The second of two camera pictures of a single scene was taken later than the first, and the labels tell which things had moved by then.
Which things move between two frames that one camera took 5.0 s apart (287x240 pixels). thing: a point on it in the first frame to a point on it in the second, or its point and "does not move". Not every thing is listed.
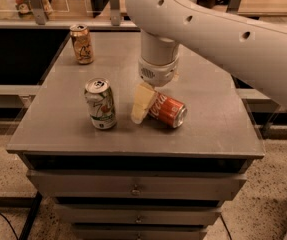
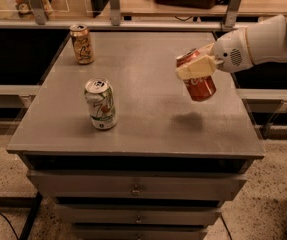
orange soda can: [80, 36] does not move
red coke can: [168, 110] to [198, 88]
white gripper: [158, 73] to [231, 53]
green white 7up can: [100, 103] does not move
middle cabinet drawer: [139, 213] does not move
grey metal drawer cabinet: [110, 178] does not move
